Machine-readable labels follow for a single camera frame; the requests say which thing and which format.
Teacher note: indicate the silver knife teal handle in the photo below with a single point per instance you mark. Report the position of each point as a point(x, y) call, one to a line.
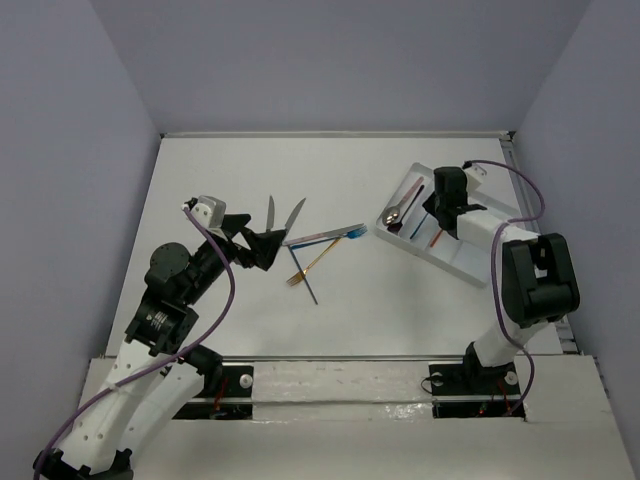
point(293, 216)

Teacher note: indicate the gold fork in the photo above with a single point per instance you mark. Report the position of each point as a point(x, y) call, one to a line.
point(312, 265)

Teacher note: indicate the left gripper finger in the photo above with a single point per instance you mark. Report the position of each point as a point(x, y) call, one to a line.
point(265, 252)
point(273, 236)

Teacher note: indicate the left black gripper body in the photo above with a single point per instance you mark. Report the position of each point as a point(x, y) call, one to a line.
point(239, 240)

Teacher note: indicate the aluminium frame rail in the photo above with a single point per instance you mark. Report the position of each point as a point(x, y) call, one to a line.
point(503, 136)

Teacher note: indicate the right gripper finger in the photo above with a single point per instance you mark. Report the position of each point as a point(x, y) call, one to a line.
point(429, 205)
point(448, 223)

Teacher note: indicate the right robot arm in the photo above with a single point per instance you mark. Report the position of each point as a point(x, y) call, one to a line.
point(532, 275)

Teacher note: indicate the silver spoon pink handle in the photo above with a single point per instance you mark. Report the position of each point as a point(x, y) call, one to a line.
point(391, 213)

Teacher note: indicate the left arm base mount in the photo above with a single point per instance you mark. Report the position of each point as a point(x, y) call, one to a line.
point(227, 397)

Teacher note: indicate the purple spoon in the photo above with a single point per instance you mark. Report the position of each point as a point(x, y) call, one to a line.
point(397, 226)

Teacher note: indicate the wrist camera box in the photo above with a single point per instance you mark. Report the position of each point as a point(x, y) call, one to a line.
point(208, 211)
point(475, 175)

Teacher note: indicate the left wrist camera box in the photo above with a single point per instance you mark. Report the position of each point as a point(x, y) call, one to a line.
point(208, 211)

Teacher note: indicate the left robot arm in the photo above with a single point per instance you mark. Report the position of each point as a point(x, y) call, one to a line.
point(156, 370)

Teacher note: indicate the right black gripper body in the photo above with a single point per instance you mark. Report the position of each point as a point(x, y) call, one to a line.
point(440, 206)

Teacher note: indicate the blue chopstick diagonal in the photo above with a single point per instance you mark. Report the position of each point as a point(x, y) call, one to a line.
point(306, 283)

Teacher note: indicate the silver knife pink handle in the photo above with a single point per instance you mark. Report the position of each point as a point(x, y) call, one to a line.
point(323, 235)

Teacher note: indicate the silver knife dark handle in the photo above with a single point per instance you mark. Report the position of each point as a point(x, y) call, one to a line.
point(270, 214)

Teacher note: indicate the orange chopstick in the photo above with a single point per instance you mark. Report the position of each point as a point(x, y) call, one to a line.
point(435, 238)

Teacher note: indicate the white divided utensil tray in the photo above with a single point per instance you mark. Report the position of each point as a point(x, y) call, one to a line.
point(459, 258)

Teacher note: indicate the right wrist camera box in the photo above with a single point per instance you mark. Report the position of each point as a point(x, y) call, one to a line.
point(475, 175)

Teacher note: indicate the blue chopstick horizontal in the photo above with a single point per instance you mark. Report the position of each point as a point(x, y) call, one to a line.
point(313, 243)

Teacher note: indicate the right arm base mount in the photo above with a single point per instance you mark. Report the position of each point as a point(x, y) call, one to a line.
point(455, 396)

